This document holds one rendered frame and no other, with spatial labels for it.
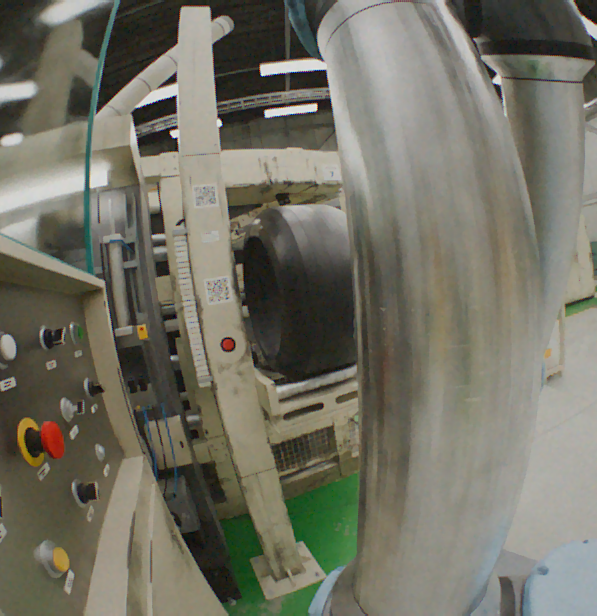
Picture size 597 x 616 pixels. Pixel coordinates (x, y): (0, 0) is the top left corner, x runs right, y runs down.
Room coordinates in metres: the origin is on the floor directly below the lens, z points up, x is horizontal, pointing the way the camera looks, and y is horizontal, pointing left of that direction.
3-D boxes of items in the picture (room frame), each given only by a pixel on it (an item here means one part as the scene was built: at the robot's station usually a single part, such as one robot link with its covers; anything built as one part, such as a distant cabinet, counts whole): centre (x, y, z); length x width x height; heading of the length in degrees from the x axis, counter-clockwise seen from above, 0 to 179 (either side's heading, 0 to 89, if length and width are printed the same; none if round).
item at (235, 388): (0.91, 0.24, 1.25); 0.13 x 0.13 x 2.50; 22
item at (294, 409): (0.89, -0.04, 0.84); 0.36 x 0.09 x 0.06; 112
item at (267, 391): (0.96, 0.18, 0.90); 0.40 x 0.03 x 0.10; 22
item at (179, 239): (0.85, 0.31, 1.19); 0.05 x 0.04 x 0.48; 22
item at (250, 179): (1.34, 0.00, 1.71); 0.61 x 0.25 x 0.15; 112
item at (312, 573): (0.91, 0.24, 0.02); 0.27 x 0.27 x 0.04; 22
